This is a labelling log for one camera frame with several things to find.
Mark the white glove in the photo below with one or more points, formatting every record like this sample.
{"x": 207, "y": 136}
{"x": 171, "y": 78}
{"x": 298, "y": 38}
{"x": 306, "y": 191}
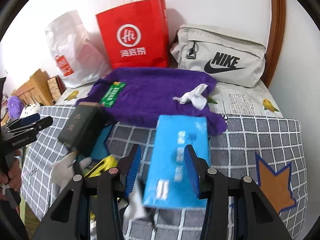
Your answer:
{"x": 63, "y": 172}

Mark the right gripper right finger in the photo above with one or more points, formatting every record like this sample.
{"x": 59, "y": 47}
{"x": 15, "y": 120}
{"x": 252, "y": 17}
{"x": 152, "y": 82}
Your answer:
{"x": 254, "y": 215}

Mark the purple towel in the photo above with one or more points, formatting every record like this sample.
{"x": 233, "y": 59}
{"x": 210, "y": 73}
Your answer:
{"x": 215, "y": 126}

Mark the white Miniso plastic bag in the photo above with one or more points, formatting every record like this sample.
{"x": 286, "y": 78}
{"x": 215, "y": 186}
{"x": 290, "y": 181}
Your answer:
{"x": 77, "y": 59}

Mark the person's left hand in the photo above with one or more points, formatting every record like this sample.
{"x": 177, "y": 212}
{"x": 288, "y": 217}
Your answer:
{"x": 14, "y": 176}

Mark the red Haidilao paper bag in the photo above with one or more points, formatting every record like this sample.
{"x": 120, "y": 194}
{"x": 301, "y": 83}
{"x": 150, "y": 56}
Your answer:
{"x": 135, "y": 33}

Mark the wooden bed headboard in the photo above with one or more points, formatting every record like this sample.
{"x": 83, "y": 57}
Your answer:
{"x": 35, "y": 90}

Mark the beige Nike bag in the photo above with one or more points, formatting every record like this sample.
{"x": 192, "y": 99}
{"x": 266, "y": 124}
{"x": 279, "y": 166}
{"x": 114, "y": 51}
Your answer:
{"x": 226, "y": 55}

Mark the yellow black mesh pouch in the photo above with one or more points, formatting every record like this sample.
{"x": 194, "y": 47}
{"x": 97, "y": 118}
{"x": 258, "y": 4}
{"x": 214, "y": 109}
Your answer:
{"x": 106, "y": 163}

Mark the grey checked blanket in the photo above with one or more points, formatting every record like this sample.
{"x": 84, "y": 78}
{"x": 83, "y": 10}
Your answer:
{"x": 256, "y": 146}

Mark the dark green tea tin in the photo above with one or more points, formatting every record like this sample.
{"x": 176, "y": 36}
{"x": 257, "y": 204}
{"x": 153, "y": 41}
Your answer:
{"x": 83, "y": 128}

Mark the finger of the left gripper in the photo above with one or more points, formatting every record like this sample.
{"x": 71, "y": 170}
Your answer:
{"x": 35, "y": 127}
{"x": 22, "y": 121}

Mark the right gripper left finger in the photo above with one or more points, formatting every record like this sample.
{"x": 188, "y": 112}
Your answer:
{"x": 69, "y": 216}

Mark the brown wooden door frame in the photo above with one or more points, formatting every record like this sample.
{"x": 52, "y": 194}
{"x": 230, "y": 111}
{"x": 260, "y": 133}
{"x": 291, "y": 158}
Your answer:
{"x": 275, "y": 40}

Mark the patterned gift box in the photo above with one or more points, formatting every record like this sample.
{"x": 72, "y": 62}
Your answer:
{"x": 56, "y": 87}

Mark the white dotted pillow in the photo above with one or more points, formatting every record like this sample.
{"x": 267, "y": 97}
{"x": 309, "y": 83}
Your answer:
{"x": 30, "y": 110}

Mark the purple plush toy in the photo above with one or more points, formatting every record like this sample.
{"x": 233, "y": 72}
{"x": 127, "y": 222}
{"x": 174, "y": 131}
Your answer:
{"x": 15, "y": 107}

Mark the translucent zip pouch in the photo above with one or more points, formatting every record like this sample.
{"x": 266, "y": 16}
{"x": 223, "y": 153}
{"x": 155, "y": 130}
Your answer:
{"x": 133, "y": 205}

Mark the white sock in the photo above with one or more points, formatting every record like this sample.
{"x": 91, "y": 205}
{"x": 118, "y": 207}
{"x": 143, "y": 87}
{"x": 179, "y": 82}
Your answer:
{"x": 194, "y": 97}

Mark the blue tissue pack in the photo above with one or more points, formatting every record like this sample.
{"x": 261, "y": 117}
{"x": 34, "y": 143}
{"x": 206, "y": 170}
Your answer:
{"x": 168, "y": 185}

